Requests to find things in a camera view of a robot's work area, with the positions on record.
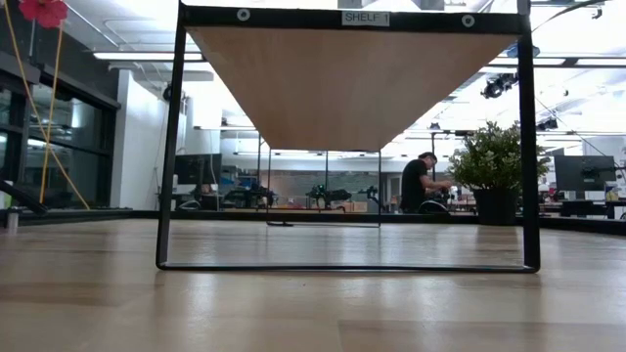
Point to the black background robot arm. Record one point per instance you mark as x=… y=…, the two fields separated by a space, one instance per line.
x=327 y=194

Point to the wooden board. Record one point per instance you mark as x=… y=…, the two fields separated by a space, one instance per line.
x=342 y=83

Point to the black table frame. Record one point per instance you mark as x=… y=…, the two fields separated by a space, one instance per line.
x=318 y=216

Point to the black slanted bar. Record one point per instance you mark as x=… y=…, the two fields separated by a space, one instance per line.
x=22 y=198

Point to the small grey post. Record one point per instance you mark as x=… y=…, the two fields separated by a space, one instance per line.
x=13 y=220

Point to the black computer monitor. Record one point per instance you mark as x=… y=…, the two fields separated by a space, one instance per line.
x=200 y=168
x=584 y=173

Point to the black hanging spot fixture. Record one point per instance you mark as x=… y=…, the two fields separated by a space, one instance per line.
x=496 y=87

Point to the potted green plant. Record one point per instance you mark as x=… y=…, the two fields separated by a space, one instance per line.
x=494 y=156

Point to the ceiling light strip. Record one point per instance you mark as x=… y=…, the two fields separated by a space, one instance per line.
x=132 y=56

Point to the red poppy flower bunch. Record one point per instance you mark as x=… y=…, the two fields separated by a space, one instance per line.
x=46 y=12

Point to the white printed canister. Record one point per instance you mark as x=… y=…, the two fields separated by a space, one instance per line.
x=611 y=191

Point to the blue flower bunch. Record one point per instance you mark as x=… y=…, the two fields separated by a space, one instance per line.
x=512 y=50

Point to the small black hanging fixture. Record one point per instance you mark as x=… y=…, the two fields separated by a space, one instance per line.
x=548 y=124

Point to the person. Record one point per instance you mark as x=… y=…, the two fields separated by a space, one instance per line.
x=415 y=186

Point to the black round wall fixture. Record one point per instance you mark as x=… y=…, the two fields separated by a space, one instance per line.
x=167 y=92

